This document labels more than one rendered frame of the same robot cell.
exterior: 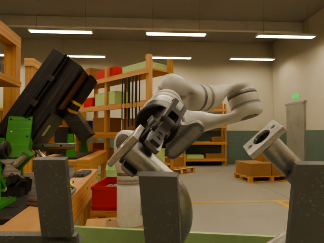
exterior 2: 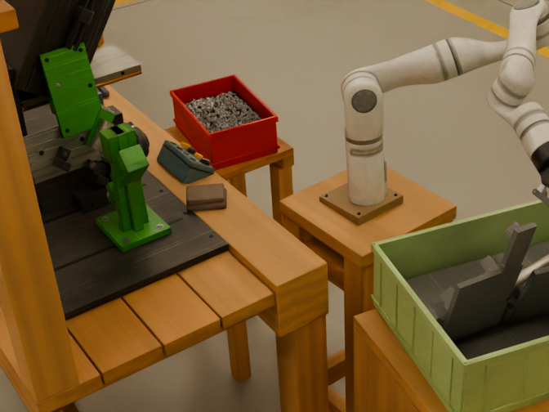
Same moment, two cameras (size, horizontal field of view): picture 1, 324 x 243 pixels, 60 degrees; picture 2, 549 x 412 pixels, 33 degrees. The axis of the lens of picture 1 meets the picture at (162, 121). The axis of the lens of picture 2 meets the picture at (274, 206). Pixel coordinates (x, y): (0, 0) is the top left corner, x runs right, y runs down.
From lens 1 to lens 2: 1.68 m
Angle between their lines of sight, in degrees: 43
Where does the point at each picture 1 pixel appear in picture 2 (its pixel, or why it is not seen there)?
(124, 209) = (370, 184)
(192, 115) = (469, 55)
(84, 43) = not seen: outside the picture
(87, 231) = (412, 239)
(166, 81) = (519, 86)
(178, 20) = not seen: outside the picture
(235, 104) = not seen: hidden behind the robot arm
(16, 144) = (78, 107)
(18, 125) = (65, 68)
